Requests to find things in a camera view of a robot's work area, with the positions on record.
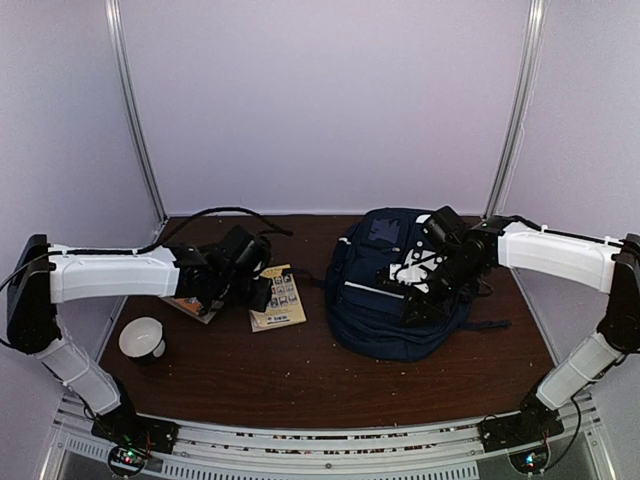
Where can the right corner aluminium post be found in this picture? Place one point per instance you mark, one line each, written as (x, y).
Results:
(522, 97)

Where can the front aluminium rail frame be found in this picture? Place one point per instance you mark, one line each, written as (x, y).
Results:
(445, 450)

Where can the navy blue backpack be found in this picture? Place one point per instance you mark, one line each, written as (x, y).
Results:
(364, 317)

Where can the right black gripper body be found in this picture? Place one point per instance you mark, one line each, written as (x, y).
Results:
(459, 274)

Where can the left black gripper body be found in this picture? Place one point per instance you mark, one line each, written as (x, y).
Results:
(235, 291)

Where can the left corner aluminium post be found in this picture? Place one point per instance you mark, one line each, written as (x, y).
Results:
(117, 37)

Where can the corner aluminium post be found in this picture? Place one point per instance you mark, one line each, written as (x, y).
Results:
(522, 97)
(117, 37)

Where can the yellow paperback book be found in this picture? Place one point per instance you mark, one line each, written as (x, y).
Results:
(285, 307)

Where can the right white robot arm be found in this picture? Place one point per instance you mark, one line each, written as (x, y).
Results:
(595, 277)

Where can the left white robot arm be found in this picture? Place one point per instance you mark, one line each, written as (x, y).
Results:
(28, 393)

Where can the orange comic paperback book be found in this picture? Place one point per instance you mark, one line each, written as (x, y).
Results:
(192, 308)

